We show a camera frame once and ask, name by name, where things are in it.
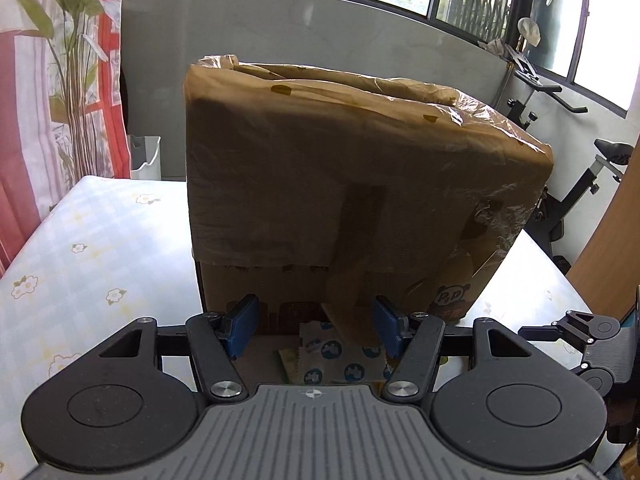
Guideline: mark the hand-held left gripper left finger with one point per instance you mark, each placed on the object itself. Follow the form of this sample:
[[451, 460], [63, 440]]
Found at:
[[242, 327]]

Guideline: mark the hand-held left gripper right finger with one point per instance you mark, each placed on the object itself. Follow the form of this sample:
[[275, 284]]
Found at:
[[387, 327]]

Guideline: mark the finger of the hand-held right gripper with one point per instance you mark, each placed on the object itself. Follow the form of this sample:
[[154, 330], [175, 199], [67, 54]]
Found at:
[[550, 331]]

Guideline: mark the white cloth with blue dots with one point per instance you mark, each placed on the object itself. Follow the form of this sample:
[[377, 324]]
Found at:
[[325, 355]]

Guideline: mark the brown cardboard box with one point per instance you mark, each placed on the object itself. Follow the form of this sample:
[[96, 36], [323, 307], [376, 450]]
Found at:
[[325, 170]]

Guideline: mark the pale yellow snack packet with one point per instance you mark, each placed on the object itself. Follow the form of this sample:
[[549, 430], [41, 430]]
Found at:
[[289, 362]]

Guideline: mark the wooden board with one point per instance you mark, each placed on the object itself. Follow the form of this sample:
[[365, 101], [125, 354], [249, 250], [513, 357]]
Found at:
[[610, 220]]

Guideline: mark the black exercise bike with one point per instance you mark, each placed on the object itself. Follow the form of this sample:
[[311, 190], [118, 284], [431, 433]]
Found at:
[[560, 200]]

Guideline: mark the white floral tablecloth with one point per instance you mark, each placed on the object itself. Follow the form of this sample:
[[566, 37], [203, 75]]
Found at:
[[100, 240]]

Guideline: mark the white plastic bin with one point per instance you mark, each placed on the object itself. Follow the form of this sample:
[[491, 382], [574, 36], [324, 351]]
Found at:
[[145, 157]]

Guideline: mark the white cloth on pole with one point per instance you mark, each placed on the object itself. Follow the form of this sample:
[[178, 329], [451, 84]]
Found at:
[[529, 31]]

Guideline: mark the printed plant curtain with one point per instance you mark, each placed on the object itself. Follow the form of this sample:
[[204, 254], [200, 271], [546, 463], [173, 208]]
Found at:
[[55, 85]]

